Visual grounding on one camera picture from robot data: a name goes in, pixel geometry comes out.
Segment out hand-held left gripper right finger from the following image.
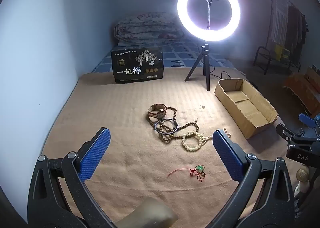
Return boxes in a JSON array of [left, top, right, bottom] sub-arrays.
[[207, 129, 296, 228]]

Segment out red string jade pendant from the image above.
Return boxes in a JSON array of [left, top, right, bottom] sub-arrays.
[[167, 164, 207, 183]]

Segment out pale doll figure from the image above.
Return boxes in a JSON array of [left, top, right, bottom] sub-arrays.
[[292, 165, 312, 218]]

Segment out black printed box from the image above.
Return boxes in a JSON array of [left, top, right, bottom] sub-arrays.
[[111, 47, 165, 83]]

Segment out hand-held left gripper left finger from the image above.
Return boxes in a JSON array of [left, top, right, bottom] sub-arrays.
[[27, 127, 113, 226]]

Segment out hanging woven cloth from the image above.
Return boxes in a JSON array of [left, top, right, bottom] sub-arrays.
[[271, 0, 289, 41]]

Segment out yellow box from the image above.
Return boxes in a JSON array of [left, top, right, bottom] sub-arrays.
[[274, 44, 290, 60]]

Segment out dark bangle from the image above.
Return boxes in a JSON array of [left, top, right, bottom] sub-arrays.
[[154, 118, 179, 135]]

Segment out brown wooden bead necklace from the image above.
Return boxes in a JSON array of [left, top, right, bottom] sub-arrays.
[[156, 107, 201, 145]]

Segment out white bead bracelet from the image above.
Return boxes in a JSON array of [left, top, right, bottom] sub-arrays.
[[182, 127, 232, 153]]

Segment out cardboard box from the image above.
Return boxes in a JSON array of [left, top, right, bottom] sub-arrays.
[[214, 78, 279, 140]]

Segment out folded floral quilt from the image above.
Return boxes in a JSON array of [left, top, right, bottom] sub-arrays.
[[114, 12, 185, 44]]

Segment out wooden furniture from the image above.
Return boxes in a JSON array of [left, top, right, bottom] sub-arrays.
[[282, 67, 320, 118]]

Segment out white ring light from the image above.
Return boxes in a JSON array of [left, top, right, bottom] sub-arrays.
[[177, 0, 241, 42]]

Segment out hanging dark garments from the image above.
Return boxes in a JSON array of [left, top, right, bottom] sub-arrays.
[[286, 5, 307, 49]]

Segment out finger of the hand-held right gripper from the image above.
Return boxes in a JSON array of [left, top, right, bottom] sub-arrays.
[[298, 113, 320, 132], [276, 123, 320, 148]]

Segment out wristwatch with tan strap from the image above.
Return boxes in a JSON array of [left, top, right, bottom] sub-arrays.
[[146, 103, 167, 122]]

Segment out beige blurred object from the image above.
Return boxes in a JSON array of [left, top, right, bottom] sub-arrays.
[[115, 198, 178, 228]]

